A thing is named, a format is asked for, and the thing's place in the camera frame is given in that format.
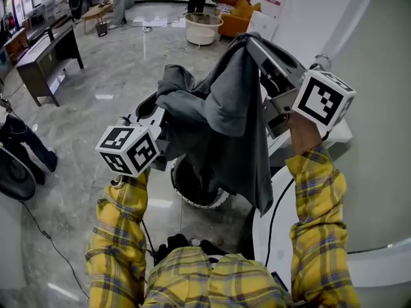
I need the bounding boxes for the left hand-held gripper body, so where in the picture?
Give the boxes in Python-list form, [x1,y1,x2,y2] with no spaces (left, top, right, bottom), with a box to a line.
[95,90,171,178]

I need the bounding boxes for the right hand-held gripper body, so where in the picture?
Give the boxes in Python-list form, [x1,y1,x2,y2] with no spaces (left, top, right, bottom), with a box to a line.
[247,37,356,140]

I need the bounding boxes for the black basket with white rim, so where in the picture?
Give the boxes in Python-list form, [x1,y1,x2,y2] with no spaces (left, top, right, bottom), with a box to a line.
[170,155,231,210]

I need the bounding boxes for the grey cloth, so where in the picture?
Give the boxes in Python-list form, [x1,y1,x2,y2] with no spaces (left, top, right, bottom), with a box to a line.
[155,32,274,218]

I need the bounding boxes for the person's right forearm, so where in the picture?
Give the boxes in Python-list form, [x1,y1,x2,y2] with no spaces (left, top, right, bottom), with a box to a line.
[284,110,361,308]

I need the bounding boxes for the person's left forearm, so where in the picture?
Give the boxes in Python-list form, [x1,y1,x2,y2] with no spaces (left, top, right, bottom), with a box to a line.
[85,167,152,308]

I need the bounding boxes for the white board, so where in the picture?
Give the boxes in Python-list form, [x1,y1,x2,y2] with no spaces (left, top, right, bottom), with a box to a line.
[246,10,280,42]

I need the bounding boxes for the person's dark legs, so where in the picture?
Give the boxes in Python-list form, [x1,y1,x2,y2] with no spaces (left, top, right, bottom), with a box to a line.
[155,232,229,266]

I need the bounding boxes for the white sign with red label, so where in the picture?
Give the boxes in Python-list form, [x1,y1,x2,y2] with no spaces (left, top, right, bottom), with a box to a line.
[261,0,286,19]

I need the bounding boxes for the black round chair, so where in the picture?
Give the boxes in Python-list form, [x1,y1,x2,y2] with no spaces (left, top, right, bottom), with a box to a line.
[0,145,37,201]

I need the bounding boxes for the orange sofa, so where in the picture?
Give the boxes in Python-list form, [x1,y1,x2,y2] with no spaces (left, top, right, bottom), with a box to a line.
[216,0,263,39]

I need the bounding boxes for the dark wooden TV stand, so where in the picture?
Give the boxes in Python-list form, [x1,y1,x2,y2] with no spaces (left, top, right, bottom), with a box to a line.
[15,19,85,108]

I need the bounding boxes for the small black bin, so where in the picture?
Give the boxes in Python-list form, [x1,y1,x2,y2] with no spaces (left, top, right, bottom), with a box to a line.
[94,20,109,38]

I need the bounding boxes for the round white side table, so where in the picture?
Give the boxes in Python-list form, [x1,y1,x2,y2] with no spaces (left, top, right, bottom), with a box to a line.
[184,12,224,46]

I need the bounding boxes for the light wooden coffee table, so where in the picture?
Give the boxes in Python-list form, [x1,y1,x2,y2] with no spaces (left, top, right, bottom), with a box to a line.
[81,3,114,34]

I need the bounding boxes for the flat black television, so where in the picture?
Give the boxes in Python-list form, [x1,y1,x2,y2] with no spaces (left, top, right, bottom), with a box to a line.
[26,13,72,43]

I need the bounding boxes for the brown wooden cabinet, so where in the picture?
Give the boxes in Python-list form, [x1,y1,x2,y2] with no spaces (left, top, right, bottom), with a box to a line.
[3,27,31,66]

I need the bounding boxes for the person's yellow plaid shirt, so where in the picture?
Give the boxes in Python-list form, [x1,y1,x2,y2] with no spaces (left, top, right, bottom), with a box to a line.
[143,245,292,308]

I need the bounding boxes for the black floor cable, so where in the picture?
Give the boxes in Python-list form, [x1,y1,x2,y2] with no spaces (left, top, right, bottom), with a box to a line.
[18,200,90,298]

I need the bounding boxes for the thin floor cable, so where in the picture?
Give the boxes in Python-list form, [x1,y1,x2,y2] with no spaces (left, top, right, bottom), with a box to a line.
[127,17,189,55]

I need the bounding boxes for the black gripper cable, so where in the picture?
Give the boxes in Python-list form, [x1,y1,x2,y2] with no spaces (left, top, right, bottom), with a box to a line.
[265,177,295,268]

